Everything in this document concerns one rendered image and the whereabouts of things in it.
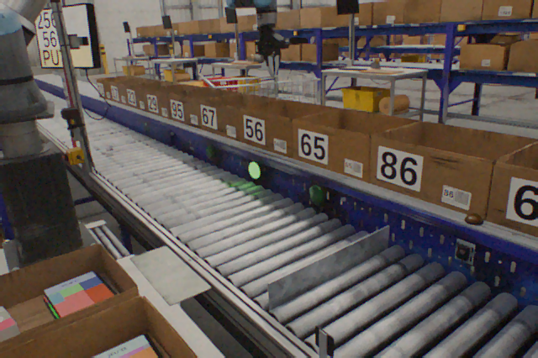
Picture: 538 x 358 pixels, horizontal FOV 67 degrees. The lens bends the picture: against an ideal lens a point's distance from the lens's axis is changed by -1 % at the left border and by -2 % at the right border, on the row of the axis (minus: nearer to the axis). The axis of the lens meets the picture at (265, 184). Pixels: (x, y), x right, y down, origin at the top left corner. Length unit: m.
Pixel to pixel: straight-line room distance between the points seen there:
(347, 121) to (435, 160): 0.66
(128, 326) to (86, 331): 0.09
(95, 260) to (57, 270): 0.10
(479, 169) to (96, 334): 1.00
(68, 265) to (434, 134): 1.25
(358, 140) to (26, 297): 1.07
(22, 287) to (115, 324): 0.34
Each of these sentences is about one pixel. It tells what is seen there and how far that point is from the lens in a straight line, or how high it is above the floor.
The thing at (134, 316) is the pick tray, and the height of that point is 0.81.
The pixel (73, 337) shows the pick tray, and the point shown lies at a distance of 0.97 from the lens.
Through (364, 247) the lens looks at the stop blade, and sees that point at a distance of 1.23.
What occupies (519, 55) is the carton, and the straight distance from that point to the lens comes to 5.75.
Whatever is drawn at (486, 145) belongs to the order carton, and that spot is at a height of 1.00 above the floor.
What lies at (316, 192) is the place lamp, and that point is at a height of 0.83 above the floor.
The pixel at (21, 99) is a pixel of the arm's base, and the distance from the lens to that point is 1.32.
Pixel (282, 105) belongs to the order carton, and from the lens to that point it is 2.10.
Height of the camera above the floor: 1.38
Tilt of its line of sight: 21 degrees down
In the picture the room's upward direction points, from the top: 3 degrees counter-clockwise
